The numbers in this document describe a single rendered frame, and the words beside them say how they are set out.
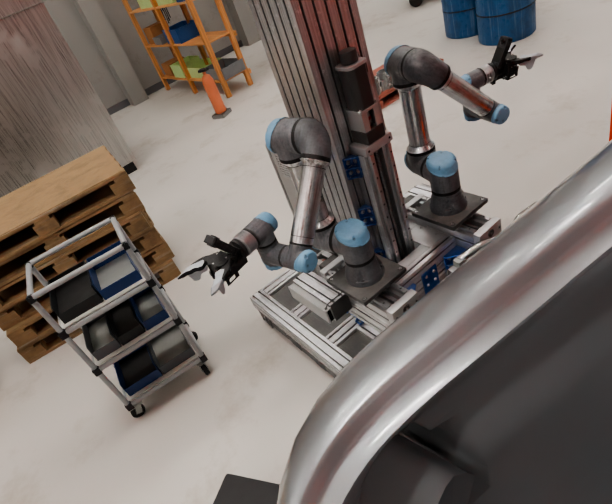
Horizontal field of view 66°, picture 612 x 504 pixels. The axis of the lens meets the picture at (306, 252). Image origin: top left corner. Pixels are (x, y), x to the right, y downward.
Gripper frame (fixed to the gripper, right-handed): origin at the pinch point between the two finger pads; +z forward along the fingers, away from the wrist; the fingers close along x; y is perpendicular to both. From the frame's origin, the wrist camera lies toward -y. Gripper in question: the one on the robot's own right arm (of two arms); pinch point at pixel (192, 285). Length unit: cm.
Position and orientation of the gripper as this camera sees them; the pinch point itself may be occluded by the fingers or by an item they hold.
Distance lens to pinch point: 140.9
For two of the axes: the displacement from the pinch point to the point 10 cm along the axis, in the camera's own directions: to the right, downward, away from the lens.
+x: -7.9, -2.8, 5.5
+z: -5.8, 6.3, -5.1
